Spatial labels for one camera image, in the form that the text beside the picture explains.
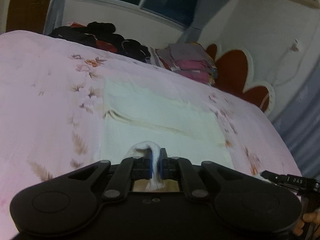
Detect grey curtain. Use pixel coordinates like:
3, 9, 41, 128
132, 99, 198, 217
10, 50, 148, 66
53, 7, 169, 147
178, 0, 230, 43
43, 0, 66, 35

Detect grey curtain right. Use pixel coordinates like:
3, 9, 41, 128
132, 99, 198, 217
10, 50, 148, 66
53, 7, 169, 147
178, 0, 230, 43

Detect stack of folded clothes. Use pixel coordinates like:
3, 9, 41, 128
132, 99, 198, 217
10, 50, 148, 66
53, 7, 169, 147
156, 43, 217, 86

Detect pink floral bed sheet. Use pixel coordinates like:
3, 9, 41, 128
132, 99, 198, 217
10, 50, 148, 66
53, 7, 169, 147
1, 31, 300, 239

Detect right hand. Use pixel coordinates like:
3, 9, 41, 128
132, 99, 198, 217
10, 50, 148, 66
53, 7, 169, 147
293, 211, 320, 239

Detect pile of dark clothes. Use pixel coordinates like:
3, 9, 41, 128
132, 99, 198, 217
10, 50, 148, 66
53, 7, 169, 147
49, 22, 150, 63

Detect white small cloth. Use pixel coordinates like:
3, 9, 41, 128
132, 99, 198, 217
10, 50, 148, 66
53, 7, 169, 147
100, 77, 233, 191

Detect white charger cable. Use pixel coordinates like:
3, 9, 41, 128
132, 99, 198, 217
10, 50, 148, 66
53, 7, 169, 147
271, 38, 303, 87

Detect brown wooden door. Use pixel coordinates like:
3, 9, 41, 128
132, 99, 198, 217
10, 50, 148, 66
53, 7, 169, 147
6, 0, 51, 34

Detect red white flower headboard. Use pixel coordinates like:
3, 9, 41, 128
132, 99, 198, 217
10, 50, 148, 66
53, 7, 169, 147
206, 43, 276, 116

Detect striped pillow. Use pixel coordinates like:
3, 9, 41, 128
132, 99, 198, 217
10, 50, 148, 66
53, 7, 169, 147
146, 47, 171, 71

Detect grey curtain left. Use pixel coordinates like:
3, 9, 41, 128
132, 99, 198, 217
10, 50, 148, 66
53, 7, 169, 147
43, 0, 66, 35

